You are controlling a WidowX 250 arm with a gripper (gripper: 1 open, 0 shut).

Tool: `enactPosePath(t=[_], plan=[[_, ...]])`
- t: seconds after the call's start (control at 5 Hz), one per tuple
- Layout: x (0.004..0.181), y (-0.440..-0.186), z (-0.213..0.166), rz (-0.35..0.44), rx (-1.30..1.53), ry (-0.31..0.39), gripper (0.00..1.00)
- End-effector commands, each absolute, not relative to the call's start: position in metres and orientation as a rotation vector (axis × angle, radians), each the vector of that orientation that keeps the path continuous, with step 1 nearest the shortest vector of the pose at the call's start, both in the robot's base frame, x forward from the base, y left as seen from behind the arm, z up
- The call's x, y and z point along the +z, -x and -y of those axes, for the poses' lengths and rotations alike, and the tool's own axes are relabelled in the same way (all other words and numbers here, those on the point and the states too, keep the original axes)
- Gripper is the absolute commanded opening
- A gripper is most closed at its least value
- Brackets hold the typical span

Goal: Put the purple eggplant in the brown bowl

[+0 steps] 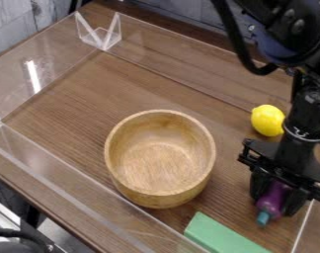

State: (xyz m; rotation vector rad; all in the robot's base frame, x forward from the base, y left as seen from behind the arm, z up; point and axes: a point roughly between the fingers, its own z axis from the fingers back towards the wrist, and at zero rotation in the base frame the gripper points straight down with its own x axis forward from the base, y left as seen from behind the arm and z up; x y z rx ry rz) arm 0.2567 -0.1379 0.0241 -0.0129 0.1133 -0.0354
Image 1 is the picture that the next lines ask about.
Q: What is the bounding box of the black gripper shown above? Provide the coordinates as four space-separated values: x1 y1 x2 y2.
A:
238 124 320 216

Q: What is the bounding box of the purple toy eggplant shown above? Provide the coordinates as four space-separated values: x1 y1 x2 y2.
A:
256 181 290 227

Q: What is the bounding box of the brown wooden bowl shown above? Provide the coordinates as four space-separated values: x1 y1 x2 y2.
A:
103 110 217 209

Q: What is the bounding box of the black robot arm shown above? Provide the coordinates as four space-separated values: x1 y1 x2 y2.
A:
235 0 320 216

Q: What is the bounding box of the green foam block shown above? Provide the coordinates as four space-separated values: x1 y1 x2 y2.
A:
183 211 272 253

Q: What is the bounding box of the yellow toy lemon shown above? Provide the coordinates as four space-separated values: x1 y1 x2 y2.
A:
252 105 285 137

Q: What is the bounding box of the clear acrylic front wall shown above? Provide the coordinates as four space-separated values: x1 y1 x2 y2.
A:
0 123 206 253

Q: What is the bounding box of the clear acrylic corner bracket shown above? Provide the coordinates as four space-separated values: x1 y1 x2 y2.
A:
74 12 122 51

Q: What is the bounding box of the black cable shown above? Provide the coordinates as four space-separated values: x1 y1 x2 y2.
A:
0 227 54 253

